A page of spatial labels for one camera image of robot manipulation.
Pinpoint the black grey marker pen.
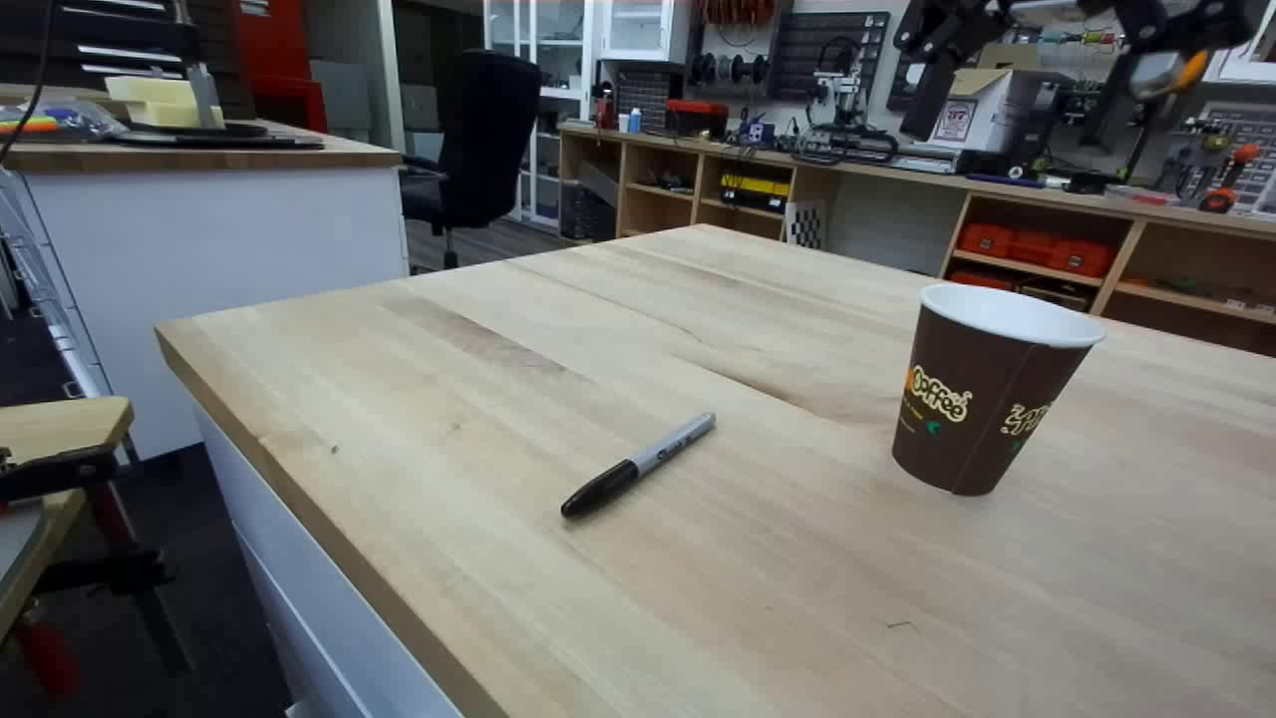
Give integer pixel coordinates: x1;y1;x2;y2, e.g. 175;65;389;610
559;408;722;523

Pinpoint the brown paper coffee cup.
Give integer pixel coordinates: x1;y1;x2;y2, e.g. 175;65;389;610
890;278;1110;497

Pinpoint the orange tape roll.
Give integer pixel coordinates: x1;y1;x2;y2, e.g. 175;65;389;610
1169;51;1212;96

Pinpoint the white cardboard box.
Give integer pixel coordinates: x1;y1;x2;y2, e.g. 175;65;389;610
912;68;1020;156

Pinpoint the black pegboard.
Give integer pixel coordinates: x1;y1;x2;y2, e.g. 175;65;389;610
772;8;895;103

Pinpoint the long wooden workbench shelf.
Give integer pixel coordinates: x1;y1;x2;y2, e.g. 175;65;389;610
555;121;1276;360

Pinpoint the red storage bin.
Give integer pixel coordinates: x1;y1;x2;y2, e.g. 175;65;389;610
1008;227;1068;270
1057;235;1117;278
958;220;1016;262

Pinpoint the checkered calibration board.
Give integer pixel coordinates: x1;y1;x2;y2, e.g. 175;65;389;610
791;202;830;253

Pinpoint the yellow black tool case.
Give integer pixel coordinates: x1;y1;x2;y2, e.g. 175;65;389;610
714;173;798;217

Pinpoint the red black toolbox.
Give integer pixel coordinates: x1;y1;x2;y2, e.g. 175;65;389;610
663;96;733;141

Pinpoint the black storage bin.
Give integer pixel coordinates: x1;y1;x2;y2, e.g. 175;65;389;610
559;181;617;243

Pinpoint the white glass door cabinet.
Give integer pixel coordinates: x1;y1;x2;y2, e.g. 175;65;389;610
479;0;603;227

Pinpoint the black office chair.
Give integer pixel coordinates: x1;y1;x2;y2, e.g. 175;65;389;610
398;48;547;270

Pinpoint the red cabinet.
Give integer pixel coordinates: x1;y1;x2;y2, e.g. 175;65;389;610
236;0;330;134

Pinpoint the black flat tray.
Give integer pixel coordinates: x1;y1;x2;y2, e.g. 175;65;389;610
111;116;329;152

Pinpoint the white counter wooden top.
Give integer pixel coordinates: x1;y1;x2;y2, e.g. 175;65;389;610
0;122;417;462

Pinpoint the yellow notepad stack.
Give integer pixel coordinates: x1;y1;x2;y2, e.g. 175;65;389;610
99;71;203;133

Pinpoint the white table base cabinet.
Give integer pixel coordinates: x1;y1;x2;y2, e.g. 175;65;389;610
196;395;463;718

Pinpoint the black drawer rack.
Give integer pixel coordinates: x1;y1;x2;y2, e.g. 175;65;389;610
0;0;191;92

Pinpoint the colourful paper stack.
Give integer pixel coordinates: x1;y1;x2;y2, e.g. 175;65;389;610
0;101;98;144

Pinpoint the wooden side table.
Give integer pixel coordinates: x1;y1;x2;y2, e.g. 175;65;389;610
0;395;140;644

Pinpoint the black red bar clamp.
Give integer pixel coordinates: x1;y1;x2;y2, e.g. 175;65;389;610
0;443;191;670

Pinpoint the white wall cabinet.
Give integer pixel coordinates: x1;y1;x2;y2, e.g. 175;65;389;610
596;0;694;68

